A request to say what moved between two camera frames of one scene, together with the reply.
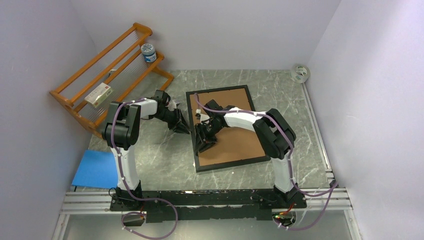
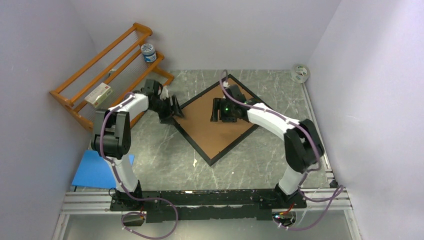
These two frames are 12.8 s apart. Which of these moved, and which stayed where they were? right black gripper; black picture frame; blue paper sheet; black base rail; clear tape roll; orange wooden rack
Moved: right black gripper; black picture frame
Stayed: black base rail; clear tape roll; orange wooden rack; blue paper sheet
